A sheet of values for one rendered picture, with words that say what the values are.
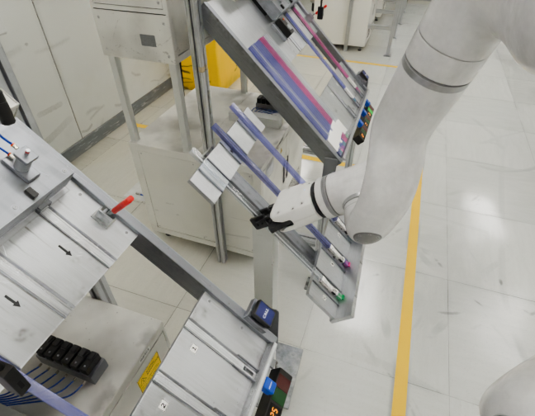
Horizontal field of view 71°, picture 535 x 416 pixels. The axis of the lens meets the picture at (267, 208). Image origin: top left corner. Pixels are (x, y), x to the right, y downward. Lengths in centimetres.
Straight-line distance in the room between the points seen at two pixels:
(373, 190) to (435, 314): 141
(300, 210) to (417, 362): 118
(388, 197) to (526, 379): 27
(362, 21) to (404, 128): 437
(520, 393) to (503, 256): 190
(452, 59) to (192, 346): 63
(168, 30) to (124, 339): 101
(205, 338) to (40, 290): 31
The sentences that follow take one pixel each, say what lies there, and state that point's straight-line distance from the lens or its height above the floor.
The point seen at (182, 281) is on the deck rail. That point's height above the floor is 86.
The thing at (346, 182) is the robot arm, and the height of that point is 109.
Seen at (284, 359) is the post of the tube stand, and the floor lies 1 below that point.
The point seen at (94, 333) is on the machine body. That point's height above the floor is 62.
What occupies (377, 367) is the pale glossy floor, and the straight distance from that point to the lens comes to 172.
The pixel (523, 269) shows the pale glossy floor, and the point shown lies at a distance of 235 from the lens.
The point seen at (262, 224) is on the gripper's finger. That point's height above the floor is 94.
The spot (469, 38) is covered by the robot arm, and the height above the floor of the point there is 137.
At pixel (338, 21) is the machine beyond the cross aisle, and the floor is 32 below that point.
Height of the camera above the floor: 149
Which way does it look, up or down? 41 degrees down
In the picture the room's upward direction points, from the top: straight up
